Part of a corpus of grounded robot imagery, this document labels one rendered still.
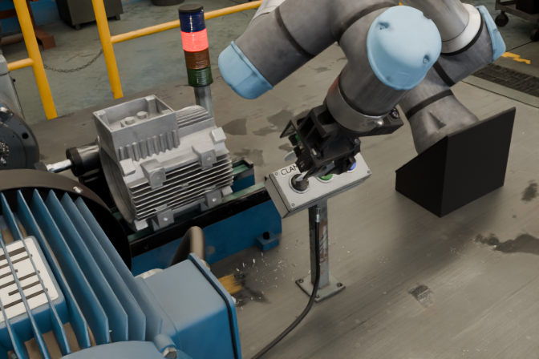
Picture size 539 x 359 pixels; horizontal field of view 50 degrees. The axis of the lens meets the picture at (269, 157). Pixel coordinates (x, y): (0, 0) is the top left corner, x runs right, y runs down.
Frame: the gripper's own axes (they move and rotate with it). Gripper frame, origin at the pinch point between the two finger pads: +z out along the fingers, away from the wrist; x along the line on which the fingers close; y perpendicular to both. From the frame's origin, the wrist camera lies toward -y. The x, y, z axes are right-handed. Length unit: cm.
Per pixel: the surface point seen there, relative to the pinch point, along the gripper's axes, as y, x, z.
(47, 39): -37, -283, 364
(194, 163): 10.9, -13.3, 18.3
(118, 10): -113, -311, 386
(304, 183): 0.2, 1.0, 4.9
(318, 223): -2.5, 6.8, 12.4
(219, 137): 4.7, -16.0, 17.1
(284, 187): 3.3, 0.1, 5.6
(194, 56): -7, -45, 37
